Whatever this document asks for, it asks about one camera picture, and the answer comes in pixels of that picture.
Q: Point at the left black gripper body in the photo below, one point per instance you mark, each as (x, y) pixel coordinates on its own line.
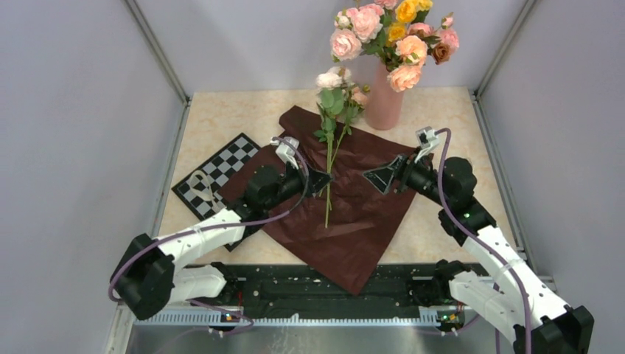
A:
(292, 183)

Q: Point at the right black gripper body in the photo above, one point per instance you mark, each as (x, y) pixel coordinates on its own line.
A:
(418, 178)

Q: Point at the dark red wrapping paper sheet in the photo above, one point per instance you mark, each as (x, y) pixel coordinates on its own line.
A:
(362, 222)

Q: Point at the pale pink rose stem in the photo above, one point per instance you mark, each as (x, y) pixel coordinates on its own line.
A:
(330, 103)

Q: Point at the peach pink rose stem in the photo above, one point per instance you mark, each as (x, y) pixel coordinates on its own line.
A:
(412, 53)

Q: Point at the red paper flower bouquet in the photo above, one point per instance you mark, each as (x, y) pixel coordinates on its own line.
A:
(356, 101)

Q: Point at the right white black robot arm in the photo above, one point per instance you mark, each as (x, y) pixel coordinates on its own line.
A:
(519, 305)

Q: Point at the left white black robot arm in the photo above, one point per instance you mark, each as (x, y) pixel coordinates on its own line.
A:
(154, 272)

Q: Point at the pink ceramic vase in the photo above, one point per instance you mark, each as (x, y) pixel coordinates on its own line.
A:
(384, 104)

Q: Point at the artificial roses in vase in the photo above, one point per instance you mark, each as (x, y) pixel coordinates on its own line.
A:
(375, 28)

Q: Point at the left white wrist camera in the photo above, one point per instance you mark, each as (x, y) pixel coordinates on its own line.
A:
(286, 150)

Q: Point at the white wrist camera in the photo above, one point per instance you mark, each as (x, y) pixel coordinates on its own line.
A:
(428, 140)
(286, 150)

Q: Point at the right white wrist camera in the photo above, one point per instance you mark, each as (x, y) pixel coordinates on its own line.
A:
(428, 140)

